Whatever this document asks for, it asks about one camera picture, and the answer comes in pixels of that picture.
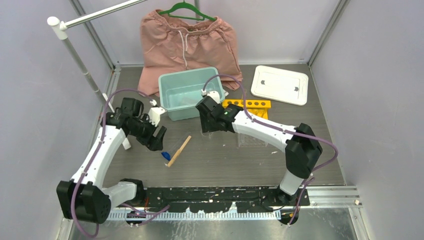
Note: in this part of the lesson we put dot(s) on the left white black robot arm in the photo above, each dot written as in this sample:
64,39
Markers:
84,196

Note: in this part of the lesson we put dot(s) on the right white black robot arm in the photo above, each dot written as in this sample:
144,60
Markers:
299,143

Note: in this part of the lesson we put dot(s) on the small clear glass beaker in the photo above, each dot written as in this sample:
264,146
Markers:
206,134

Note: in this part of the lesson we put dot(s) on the pink shorts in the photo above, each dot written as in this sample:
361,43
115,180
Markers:
171,45

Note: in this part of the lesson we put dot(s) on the clear well plate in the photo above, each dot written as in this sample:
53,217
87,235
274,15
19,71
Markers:
247,141

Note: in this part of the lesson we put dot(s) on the green clothes hanger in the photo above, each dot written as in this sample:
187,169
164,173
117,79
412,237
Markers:
186,11

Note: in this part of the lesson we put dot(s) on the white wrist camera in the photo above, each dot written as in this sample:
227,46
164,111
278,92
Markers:
155,113
212,94

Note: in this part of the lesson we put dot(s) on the white plastic tray lid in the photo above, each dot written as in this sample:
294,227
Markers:
280,85

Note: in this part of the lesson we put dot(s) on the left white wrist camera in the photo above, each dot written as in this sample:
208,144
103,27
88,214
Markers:
155,113

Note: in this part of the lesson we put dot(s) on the white red wash bottle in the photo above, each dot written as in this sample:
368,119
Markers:
187,102

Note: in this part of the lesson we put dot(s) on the yellow test tube rack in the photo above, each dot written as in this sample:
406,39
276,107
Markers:
258,108

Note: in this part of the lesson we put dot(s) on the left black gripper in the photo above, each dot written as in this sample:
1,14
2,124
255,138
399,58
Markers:
157,143

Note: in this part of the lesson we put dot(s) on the white metal clothes rack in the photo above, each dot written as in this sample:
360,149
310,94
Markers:
59,27

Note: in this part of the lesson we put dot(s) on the teal plastic bin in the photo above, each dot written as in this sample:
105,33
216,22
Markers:
188,83

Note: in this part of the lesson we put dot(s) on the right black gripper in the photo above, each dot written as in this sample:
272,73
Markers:
205,126

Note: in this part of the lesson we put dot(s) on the blue cap test tube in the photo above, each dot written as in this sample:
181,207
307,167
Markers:
168,153

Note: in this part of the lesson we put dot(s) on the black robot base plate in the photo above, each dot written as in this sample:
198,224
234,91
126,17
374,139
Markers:
245,199

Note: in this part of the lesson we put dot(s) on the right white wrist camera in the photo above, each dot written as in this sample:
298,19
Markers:
212,94

